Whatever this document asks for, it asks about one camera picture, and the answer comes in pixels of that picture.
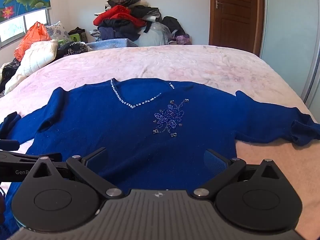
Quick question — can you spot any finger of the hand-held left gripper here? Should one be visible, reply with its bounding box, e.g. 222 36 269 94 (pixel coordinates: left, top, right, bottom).
0 139 20 152
0 151 62 167

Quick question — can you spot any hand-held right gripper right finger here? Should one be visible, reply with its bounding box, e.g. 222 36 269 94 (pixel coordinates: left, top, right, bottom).
192 149 287 201

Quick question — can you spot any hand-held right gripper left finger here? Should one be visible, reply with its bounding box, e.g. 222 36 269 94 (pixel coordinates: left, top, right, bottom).
25 147 125 201

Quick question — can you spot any blue beaded sweater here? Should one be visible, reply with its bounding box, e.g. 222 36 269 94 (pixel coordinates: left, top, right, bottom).
0 78 320 233

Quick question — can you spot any dark clothes heap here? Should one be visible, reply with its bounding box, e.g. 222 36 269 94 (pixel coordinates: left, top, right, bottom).
0 60 21 98

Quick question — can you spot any pile of clothes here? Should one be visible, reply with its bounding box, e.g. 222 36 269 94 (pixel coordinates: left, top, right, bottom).
93 0 162 42

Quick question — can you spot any pink bed blanket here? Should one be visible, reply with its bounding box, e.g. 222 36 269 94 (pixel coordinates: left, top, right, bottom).
0 44 320 233

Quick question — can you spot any orange plastic bag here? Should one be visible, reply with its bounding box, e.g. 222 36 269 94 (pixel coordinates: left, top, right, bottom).
14 22 52 62

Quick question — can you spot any dark patterned clothing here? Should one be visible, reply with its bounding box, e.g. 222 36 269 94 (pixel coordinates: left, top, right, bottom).
57 41 88 59

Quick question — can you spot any light blue towel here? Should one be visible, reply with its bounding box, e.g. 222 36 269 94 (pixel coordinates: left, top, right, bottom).
86 39 138 51

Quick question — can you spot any window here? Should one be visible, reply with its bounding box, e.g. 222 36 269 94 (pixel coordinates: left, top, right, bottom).
0 7 52 49

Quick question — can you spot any floral pillow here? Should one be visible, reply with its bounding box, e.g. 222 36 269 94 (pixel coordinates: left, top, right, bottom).
45 21 70 43

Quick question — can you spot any green and black bag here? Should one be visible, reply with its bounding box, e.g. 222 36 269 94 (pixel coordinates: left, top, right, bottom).
68 27 87 43

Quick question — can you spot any purple bag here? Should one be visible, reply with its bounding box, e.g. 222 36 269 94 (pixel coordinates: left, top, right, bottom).
175 34 190 45

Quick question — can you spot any grey plastic-wrapped bundle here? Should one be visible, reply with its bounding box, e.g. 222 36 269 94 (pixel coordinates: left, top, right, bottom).
139 22 172 47

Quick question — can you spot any floral glass sliding wardrobe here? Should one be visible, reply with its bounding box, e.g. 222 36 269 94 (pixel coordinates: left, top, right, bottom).
259 0 320 120

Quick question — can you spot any black garment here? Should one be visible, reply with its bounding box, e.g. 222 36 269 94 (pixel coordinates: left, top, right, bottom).
162 16 186 37

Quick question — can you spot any wooden door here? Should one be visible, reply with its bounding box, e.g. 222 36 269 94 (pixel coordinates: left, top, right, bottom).
209 0 265 57

